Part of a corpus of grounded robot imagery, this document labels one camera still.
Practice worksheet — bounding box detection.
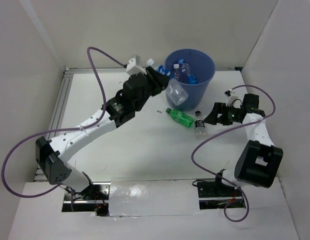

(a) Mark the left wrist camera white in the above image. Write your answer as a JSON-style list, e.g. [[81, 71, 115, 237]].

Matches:
[[126, 55, 147, 76]]

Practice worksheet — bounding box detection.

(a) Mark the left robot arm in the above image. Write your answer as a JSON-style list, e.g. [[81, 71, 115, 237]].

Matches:
[[35, 67, 170, 200]]

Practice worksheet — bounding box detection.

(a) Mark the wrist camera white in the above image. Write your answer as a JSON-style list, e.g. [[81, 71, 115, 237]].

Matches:
[[126, 55, 147, 76], [224, 89, 238, 107]]

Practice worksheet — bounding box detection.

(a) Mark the small bottle blue label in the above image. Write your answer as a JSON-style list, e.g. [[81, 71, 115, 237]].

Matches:
[[178, 58, 199, 85]]

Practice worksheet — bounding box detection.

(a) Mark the blue plastic bin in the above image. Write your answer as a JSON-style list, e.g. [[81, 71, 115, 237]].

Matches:
[[164, 48, 216, 112]]

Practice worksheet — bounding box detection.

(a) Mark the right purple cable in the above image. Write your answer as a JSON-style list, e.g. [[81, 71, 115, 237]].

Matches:
[[190, 84, 276, 223]]

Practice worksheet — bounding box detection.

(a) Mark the green plastic bottle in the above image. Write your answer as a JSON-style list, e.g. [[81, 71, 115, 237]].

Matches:
[[165, 108, 194, 128]]

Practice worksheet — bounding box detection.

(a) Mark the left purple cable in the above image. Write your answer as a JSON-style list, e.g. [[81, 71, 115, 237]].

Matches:
[[0, 46, 128, 199]]

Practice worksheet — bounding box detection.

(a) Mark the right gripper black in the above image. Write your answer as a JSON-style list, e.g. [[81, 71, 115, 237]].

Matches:
[[203, 102, 242, 126]]

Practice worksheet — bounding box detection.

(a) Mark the purple cable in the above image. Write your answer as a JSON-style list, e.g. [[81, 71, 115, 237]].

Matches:
[[0, 46, 128, 199], [190, 84, 276, 223]]

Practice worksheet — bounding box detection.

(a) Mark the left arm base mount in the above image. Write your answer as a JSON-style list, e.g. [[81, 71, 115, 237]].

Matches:
[[61, 182, 111, 217]]

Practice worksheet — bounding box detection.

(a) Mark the large bottle blue label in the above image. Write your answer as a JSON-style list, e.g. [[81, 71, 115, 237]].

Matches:
[[146, 58, 189, 106]]

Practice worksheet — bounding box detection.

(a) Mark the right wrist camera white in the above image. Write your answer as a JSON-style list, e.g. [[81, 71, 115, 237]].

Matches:
[[224, 89, 238, 107]]

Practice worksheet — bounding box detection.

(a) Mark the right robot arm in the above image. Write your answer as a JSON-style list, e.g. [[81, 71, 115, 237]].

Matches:
[[204, 90, 284, 196]]

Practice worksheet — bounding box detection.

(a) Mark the clear bottle blue-white cap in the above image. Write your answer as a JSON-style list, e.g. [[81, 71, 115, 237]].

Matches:
[[173, 63, 182, 81]]

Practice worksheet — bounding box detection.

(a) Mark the small bottle black label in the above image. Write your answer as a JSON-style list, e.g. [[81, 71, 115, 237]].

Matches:
[[194, 110, 207, 140]]

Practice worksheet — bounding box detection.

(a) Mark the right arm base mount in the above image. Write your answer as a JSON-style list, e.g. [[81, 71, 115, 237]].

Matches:
[[192, 179, 246, 210]]

